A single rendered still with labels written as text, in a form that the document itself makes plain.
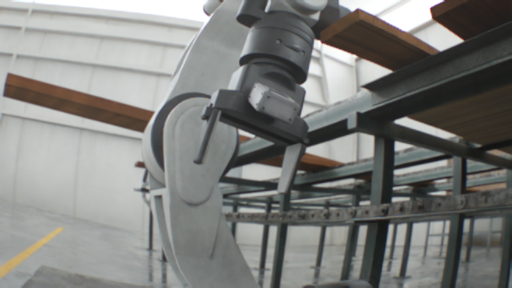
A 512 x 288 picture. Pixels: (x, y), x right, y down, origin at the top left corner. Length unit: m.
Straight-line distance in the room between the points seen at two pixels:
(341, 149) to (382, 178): 9.88
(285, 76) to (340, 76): 10.98
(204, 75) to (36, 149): 8.63
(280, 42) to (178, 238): 0.32
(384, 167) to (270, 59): 0.64
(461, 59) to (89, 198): 8.64
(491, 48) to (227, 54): 0.51
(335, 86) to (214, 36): 10.60
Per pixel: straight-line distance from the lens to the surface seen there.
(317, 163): 2.25
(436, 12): 0.69
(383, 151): 1.07
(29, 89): 1.56
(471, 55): 0.74
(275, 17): 0.52
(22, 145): 9.33
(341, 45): 0.81
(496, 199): 0.70
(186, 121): 0.59
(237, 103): 0.46
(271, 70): 0.49
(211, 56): 0.69
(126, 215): 9.00
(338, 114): 1.08
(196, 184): 0.59
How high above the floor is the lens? 0.50
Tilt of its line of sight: 12 degrees up
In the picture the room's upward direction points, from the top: 5 degrees clockwise
